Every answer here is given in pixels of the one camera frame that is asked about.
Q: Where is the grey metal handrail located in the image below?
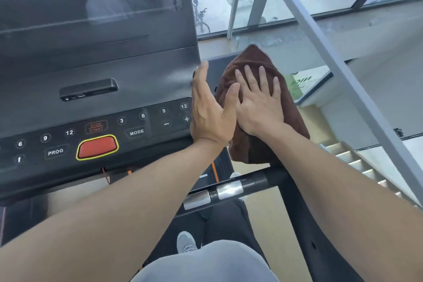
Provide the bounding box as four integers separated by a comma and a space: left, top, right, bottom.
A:
255, 0, 423, 201

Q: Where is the person's left grey shoe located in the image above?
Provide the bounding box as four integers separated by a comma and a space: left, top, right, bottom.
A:
177, 231, 199, 255

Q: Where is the person's right forearm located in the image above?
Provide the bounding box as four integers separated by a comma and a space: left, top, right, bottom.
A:
261, 123, 423, 282

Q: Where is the grey staircase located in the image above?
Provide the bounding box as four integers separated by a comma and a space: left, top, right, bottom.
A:
319, 141, 420, 208

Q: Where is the brown microfibre cloth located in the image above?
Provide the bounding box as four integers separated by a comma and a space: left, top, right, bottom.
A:
215, 44, 311, 165

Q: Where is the person's left forearm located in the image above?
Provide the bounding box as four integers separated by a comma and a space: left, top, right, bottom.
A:
0, 138, 229, 282

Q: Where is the black bicycle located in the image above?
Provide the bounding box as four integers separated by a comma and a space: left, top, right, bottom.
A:
193, 0, 212, 36

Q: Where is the person's grey shirt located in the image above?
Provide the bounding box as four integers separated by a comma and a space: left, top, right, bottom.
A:
130, 240, 282, 282

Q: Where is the green printed floor mat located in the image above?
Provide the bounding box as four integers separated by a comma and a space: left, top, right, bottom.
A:
284, 66, 333, 104

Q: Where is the person's right hand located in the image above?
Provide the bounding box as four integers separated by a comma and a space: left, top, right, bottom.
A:
234, 64, 286, 137

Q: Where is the black treadmill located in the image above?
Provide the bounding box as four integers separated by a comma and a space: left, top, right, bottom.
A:
0, 0, 364, 282

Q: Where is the person's left hand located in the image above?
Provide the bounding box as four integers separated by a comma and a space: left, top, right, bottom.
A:
190, 60, 241, 147

